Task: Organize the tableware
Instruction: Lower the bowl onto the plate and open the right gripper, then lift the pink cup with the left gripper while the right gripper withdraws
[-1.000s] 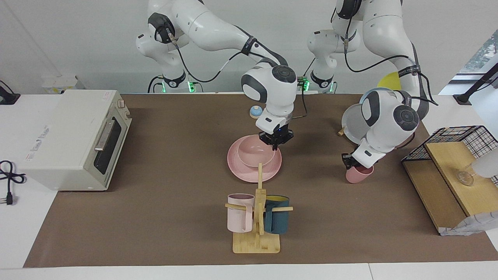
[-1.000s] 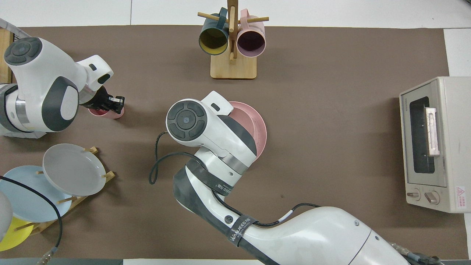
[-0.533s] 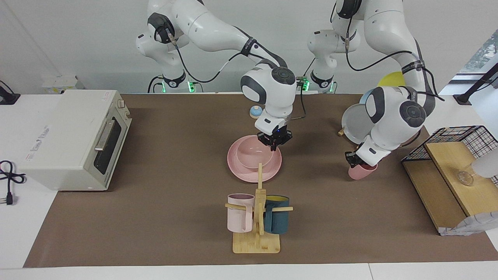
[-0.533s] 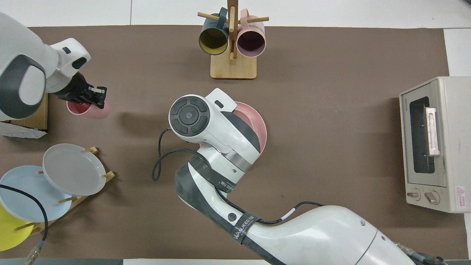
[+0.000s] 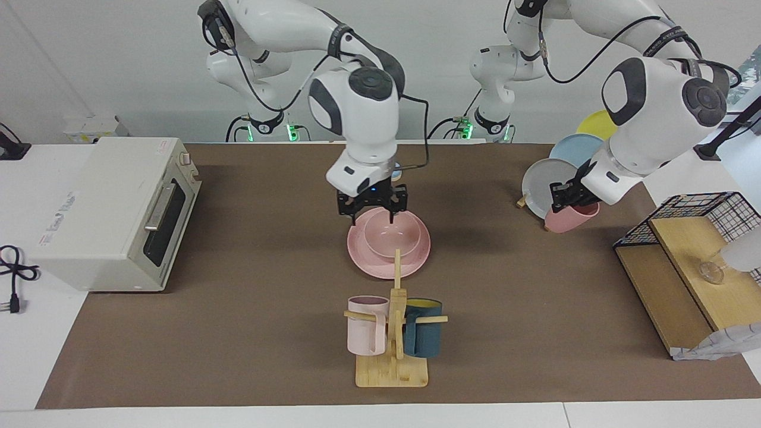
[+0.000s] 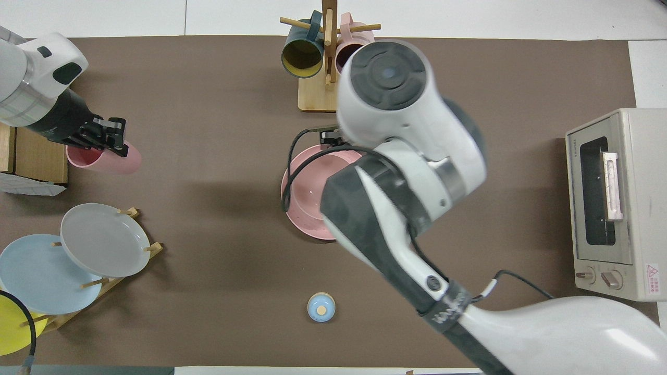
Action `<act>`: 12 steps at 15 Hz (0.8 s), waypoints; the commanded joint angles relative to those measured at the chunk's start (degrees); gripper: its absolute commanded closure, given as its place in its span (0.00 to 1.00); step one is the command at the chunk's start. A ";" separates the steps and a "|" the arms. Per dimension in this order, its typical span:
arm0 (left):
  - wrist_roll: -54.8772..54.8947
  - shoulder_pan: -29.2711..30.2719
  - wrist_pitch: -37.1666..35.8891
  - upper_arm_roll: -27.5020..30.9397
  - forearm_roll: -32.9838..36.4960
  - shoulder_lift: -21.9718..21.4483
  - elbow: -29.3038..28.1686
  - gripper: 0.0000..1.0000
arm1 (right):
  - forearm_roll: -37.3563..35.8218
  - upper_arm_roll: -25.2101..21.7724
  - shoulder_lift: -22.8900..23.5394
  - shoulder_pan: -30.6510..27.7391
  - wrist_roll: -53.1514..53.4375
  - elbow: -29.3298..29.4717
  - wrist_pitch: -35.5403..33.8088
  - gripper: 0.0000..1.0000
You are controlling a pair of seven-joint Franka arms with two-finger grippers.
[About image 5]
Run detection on pink cup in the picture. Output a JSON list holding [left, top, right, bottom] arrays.
[[544, 201, 600, 234]]

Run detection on pink bowl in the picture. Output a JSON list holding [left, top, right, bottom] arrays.
[[364, 207, 422, 258]]

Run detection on grey plate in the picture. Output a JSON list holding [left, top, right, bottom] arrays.
[[521, 158, 573, 219]]

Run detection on light blue plate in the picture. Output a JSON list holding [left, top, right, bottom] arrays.
[[548, 134, 607, 171]]

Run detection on wooden plate rack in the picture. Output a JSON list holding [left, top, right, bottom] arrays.
[[516, 191, 556, 231]]

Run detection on pink plate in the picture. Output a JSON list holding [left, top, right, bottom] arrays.
[[347, 207, 432, 280]]

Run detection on yellow plate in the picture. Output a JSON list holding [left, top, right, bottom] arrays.
[[576, 110, 619, 141]]

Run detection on pink mug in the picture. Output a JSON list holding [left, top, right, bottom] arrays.
[[347, 295, 391, 357]]

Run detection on dark teal mug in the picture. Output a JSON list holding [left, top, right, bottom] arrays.
[[402, 298, 444, 358]]

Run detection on wooden shelf boards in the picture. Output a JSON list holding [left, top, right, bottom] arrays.
[[615, 215, 761, 357]]

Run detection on wooden mug tree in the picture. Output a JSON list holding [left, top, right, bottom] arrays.
[[344, 248, 448, 388]]

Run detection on frosted wine glass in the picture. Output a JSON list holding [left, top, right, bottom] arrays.
[[697, 229, 761, 286]]

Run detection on brown table mat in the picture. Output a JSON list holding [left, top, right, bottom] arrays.
[[34, 143, 761, 410]]

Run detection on window with trees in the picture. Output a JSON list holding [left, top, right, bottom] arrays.
[[722, 46, 761, 112]]

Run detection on white marbled shelf cover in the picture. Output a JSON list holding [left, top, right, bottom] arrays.
[[672, 324, 761, 361]]

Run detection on white toaster oven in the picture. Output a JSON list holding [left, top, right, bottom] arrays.
[[30, 137, 203, 293]]

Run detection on small white box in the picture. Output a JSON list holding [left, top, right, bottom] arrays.
[[64, 116, 130, 143]]

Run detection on black table clamp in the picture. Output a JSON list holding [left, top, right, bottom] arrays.
[[0, 123, 32, 161]]

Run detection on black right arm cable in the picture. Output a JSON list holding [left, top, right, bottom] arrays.
[[202, 15, 430, 179]]

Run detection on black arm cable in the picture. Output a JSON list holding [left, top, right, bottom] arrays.
[[537, 15, 744, 90], [202, 15, 430, 179]]

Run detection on black left base cable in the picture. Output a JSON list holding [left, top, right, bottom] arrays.
[[427, 89, 482, 140]]

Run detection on black base cable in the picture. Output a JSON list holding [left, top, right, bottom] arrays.
[[225, 115, 250, 143], [427, 89, 482, 140]]

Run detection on black wire shelf frame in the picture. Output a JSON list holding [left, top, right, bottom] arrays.
[[613, 191, 761, 286]]

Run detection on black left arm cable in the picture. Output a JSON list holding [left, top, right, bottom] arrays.
[[537, 15, 744, 90]]

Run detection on black right base cable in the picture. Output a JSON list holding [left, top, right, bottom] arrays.
[[225, 115, 250, 143]]

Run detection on black power cord with plug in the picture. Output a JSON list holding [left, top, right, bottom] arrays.
[[0, 245, 41, 314]]

